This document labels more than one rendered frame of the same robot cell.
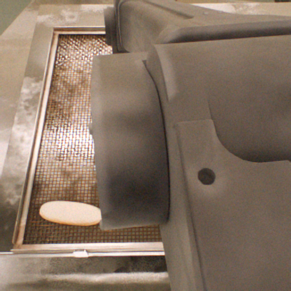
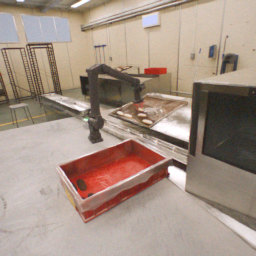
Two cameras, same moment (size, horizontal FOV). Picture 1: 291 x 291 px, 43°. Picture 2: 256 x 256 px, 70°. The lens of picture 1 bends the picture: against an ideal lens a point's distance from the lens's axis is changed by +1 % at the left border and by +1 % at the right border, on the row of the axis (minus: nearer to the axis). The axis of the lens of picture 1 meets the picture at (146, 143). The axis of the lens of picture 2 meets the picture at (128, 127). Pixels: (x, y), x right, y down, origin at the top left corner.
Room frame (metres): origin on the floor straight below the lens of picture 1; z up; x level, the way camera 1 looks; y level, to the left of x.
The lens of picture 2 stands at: (-0.62, -1.19, 1.41)
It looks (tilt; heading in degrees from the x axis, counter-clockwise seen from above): 22 degrees down; 52
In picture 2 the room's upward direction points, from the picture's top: 3 degrees counter-clockwise
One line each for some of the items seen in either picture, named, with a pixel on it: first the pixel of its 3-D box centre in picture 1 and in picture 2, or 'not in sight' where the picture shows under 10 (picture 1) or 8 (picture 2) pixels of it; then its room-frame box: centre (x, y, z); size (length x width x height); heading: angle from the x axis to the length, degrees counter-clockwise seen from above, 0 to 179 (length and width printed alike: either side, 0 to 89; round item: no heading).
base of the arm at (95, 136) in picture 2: not in sight; (95, 134); (-0.04, -0.05, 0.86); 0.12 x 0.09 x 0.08; 79
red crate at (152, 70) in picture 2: not in sight; (155, 70); (3.19, 2.33, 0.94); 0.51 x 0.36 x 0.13; 95
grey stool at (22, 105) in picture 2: not in sight; (21, 114); (-0.02, 3.56, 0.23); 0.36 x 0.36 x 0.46; 6
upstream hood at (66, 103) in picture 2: not in sight; (63, 102); (0.16, 1.05, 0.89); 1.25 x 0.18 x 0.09; 91
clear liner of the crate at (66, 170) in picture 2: not in sight; (114, 170); (-0.21, -0.54, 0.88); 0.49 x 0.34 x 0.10; 176
